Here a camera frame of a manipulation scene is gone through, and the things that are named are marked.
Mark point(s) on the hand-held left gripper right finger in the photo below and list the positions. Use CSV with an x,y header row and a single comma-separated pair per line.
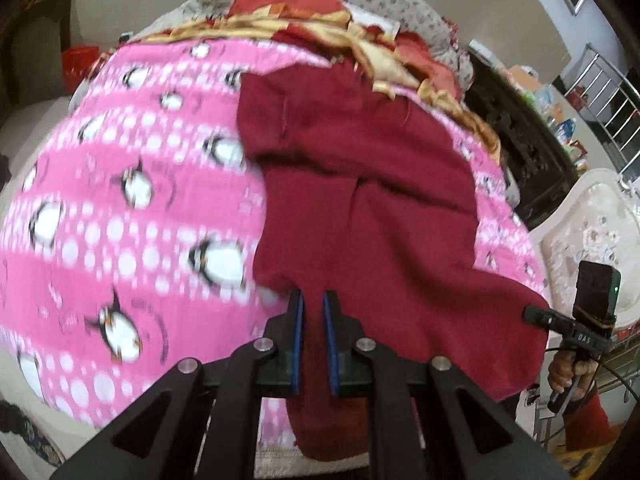
x,y
330,345

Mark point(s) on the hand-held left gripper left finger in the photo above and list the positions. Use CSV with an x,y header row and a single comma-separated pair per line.
x,y
298,340

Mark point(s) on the dark red knitted garment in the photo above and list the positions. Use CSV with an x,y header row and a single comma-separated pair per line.
x,y
390,210

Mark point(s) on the person's right forearm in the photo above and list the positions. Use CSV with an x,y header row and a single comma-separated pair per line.
x,y
590,425

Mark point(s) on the person's right hand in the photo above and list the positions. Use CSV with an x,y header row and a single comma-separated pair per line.
x,y
557,377

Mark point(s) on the white ornate chair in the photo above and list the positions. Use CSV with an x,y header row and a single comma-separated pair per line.
x,y
575,240

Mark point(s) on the dark carved wooden cabinet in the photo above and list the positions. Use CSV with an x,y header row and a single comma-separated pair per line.
x,y
530,160

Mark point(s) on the pile of colourful packets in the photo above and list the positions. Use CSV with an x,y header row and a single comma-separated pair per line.
x,y
555,110

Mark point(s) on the metal stair railing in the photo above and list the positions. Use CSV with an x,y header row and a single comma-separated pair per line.
x,y
600,90

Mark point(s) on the pink penguin print blanket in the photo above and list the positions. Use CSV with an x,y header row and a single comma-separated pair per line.
x,y
125,235

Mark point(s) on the white box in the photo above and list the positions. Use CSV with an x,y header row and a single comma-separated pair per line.
x,y
480,48

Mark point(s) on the dark patterned rug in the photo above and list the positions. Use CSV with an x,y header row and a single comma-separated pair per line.
x,y
25,435

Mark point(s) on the red yellow floral blanket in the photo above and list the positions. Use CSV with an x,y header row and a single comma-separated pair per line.
x,y
370,55

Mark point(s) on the red plastic basket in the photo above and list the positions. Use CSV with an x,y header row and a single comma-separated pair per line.
x,y
80,70

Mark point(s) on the dark wooden door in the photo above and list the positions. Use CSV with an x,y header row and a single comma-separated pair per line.
x,y
55,35

